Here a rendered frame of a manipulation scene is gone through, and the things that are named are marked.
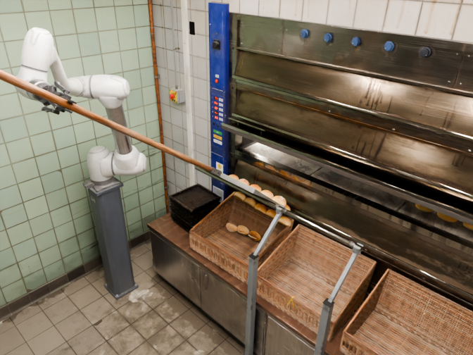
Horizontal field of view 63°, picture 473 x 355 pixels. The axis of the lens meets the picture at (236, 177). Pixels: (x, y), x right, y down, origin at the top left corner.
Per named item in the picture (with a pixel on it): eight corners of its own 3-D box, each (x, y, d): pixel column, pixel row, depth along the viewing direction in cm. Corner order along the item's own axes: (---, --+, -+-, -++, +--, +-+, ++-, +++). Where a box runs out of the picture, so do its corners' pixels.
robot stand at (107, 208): (103, 287, 319) (82, 182, 270) (125, 274, 332) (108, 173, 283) (116, 300, 307) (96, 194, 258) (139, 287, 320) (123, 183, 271)
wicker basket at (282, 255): (295, 253, 271) (298, 222, 258) (369, 295, 239) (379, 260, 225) (250, 291, 240) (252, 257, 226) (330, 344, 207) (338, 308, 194)
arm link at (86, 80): (62, 74, 208) (88, 75, 208) (75, 75, 226) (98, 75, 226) (65, 98, 211) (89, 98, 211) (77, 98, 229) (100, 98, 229)
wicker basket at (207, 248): (234, 219, 307) (234, 189, 294) (292, 251, 274) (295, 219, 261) (188, 247, 275) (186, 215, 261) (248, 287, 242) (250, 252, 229)
